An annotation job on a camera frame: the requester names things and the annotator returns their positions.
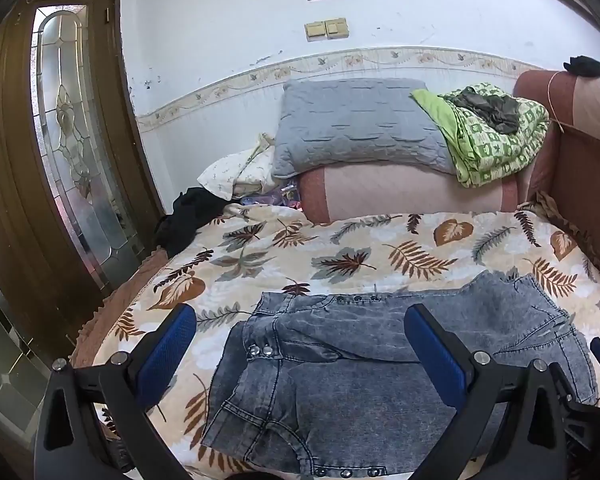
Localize black garment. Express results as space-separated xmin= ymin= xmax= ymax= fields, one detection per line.
xmin=154 ymin=186 xmax=241 ymax=258

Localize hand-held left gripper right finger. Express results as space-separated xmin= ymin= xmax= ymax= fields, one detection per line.
xmin=404 ymin=304 xmax=576 ymax=480

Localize patterned glass window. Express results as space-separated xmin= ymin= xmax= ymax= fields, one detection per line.
xmin=0 ymin=260 xmax=51 ymax=426

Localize dark grey cloth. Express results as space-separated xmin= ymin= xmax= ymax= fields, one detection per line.
xmin=450 ymin=86 xmax=521 ymax=135

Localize small black cloth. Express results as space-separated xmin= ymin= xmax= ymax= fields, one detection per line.
xmin=564 ymin=55 xmax=600 ymax=78

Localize yellow cord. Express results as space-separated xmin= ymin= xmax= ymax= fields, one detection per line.
xmin=546 ymin=71 xmax=568 ymax=133

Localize blue denim pants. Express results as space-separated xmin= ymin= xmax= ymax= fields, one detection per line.
xmin=200 ymin=269 xmax=600 ymax=478

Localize brown pink sofa backrest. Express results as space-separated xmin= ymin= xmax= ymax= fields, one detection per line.
xmin=512 ymin=69 xmax=600 ymax=291

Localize grey quilted pillow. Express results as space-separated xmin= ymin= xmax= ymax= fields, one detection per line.
xmin=271 ymin=77 xmax=458 ymax=181

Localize wooden door with patterned glass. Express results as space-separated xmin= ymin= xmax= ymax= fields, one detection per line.
xmin=0 ymin=0 xmax=163 ymax=321

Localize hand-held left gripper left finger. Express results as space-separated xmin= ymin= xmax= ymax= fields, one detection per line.
xmin=32 ymin=302 xmax=198 ymax=480

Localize pink sofa cushion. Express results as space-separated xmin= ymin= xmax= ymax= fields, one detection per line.
xmin=300 ymin=162 xmax=533 ymax=224

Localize green patterned blanket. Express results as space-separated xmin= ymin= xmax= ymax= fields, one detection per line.
xmin=411 ymin=81 xmax=551 ymax=188

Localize leaf print blanket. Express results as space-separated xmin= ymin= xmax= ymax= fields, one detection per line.
xmin=92 ymin=207 xmax=600 ymax=480

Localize white floral cloth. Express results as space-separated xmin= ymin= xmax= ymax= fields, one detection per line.
xmin=197 ymin=132 xmax=281 ymax=201

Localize brown fringed bed cover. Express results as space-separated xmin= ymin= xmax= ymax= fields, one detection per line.
xmin=69 ymin=247 xmax=171 ymax=366

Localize purple cloth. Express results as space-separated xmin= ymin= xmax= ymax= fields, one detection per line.
xmin=240 ymin=180 xmax=306 ymax=208

